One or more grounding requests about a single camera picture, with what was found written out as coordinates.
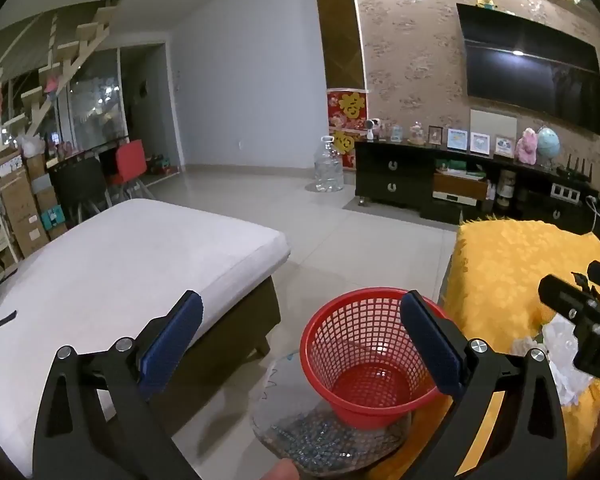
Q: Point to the clear jar with blue beads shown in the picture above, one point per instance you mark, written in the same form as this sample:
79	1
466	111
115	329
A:
290	410

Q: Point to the person's left hand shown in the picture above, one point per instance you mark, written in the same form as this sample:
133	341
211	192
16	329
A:
280	471

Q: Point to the red plastic basket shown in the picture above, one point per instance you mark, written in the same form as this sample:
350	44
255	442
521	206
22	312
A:
330	340

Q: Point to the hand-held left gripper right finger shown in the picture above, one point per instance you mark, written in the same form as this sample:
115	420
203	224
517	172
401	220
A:
430	345

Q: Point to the white picture frame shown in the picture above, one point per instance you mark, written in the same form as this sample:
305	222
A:
480	143

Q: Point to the black TV cabinet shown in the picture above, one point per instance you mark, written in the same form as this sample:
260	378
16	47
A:
385	175

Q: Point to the stack of cardboard boxes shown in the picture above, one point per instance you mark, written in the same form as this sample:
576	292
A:
22	210

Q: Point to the pale blue globe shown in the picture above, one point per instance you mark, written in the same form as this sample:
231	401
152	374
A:
549	144

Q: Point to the small dark picture frame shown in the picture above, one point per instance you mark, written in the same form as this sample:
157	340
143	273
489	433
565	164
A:
435	135

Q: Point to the blue picture frame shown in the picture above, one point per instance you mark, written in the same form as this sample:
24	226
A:
457	140

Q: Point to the pink plush toy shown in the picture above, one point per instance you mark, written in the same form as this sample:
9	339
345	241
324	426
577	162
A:
526	146

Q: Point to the black router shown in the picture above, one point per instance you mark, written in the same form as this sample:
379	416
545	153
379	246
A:
577	170

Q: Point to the clear large water bottle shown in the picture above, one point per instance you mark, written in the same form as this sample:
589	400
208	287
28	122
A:
328	170

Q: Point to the beige picture frame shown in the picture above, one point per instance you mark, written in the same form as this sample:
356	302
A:
504	146

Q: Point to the small glass ornament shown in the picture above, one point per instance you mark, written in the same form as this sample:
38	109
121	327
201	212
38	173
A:
396	133

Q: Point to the brown drawer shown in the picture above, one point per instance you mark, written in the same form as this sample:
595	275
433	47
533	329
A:
457	187

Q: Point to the black television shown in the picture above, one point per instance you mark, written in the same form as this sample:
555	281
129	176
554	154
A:
530	70

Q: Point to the beige wall panel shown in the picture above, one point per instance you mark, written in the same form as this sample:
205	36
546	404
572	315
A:
492	120

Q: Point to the green flat box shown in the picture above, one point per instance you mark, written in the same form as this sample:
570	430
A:
455	169

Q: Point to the white cushioned ottoman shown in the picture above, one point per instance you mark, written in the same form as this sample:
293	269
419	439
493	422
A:
130	260

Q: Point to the wooden staircase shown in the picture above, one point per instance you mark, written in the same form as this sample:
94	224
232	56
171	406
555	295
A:
70	60

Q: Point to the red chair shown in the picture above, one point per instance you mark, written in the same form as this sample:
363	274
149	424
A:
130	160

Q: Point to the red festive wall poster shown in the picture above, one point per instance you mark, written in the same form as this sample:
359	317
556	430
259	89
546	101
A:
347	110

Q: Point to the white plastic bag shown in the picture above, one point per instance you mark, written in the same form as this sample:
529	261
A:
560	350
32	146

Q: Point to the beige canister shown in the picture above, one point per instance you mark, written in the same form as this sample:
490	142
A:
506	187

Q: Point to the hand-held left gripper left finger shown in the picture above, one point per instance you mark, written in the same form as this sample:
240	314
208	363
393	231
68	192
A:
172	345

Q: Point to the white power strip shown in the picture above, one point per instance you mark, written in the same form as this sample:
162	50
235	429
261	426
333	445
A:
565	191

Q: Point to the black chair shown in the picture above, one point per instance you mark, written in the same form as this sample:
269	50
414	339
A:
77	180

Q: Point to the yellow tablecloth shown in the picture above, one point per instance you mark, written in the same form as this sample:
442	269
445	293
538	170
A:
505	270

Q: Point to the white round camera robot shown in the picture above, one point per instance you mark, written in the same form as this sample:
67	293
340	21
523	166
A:
372	129

